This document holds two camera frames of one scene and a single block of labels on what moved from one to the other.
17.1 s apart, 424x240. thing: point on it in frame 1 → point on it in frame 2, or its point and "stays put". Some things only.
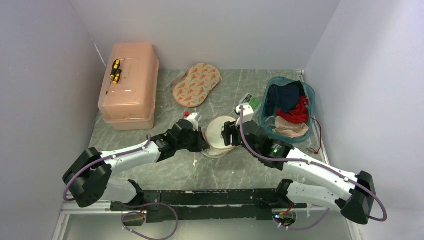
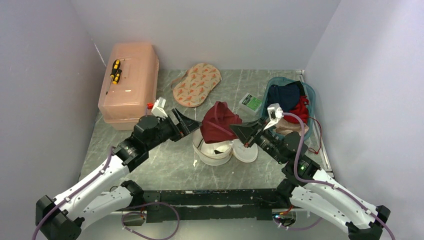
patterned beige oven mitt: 190,90 stays put
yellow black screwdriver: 116,64 stays put
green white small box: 254,102 stays put
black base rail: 160,206 stays put
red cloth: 300,114 stays put
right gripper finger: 231,128 → 246,132
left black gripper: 201,144 → 188,123
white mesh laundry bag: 212,131 → 219,153
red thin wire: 311,150 stays put
